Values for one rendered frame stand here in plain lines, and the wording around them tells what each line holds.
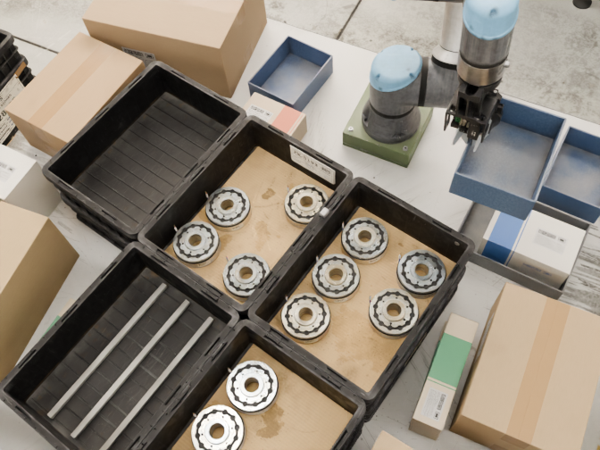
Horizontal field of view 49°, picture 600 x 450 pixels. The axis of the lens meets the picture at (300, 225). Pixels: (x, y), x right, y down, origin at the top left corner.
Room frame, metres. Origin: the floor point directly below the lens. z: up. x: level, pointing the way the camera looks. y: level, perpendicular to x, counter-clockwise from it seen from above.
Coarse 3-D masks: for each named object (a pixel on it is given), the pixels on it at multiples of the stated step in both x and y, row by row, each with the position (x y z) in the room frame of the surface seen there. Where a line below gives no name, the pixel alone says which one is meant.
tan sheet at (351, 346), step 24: (360, 216) 0.71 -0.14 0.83; (336, 240) 0.65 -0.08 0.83; (360, 240) 0.65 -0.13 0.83; (408, 240) 0.63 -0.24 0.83; (360, 264) 0.59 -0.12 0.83; (384, 264) 0.58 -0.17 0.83; (312, 288) 0.54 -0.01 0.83; (360, 288) 0.53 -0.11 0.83; (384, 288) 0.52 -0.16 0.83; (336, 312) 0.48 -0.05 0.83; (360, 312) 0.48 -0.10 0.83; (336, 336) 0.43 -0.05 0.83; (360, 336) 0.43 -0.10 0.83; (336, 360) 0.38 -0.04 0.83; (360, 360) 0.38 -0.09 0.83; (384, 360) 0.37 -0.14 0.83; (360, 384) 0.33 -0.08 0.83
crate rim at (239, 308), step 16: (240, 128) 0.92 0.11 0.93; (272, 128) 0.91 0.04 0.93; (224, 144) 0.88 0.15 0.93; (304, 144) 0.85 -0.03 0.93; (208, 160) 0.84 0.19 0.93; (320, 160) 0.81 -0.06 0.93; (192, 176) 0.80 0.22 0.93; (352, 176) 0.75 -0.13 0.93; (176, 192) 0.77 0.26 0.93; (336, 192) 0.72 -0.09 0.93; (144, 240) 0.66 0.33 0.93; (160, 256) 0.62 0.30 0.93; (288, 256) 0.58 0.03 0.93; (192, 272) 0.57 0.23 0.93; (208, 288) 0.53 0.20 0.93; (256, 288) 0.52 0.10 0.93; (240, 304) 0.49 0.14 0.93
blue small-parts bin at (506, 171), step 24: (504, 120) 0.75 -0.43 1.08; (528, 120) 0.73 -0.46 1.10; (552, 120) 0.71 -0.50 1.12; (480, 144) 0.71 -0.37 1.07; (504, 144) 0.70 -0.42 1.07; (528, 144) 0.69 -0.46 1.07; (552, 144) 0.69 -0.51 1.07; (456, 168) 0.62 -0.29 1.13; (480, 168) 0.65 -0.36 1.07; (504, 168) 0.65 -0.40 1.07; (528, 168) 0.64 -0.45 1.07; (456, 192) 0.60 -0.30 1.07; (480, 192) 0.58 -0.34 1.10; (504, 192) 0.56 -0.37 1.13; (528, 192) 0.59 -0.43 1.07
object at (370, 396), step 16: (384, 192) 0.70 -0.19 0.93; (336, 208) 0.68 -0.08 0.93; (416, 208) 0.66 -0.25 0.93; (320, 224) 0.65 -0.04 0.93; (432, 224) 0.61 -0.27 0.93; (304, 240) 0.61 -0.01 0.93; (464, 240) 0.57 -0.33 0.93; (464, 256) 0.53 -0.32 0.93; (272, 288) 0.51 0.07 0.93; (448, 288) 0.47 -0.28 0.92; (256, 304) 0.48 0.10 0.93; (432, 304) 0.44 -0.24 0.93; (256, 320) 0.45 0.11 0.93; (416, 336) 0.38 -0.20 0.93; (304, 352) 0.38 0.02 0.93; (400, 352) 0.35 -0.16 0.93; (320, 368) 0.34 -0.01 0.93; (352, 384) 0.30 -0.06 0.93; (384, 384) 0.30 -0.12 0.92; (368, 400) 0.27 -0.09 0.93
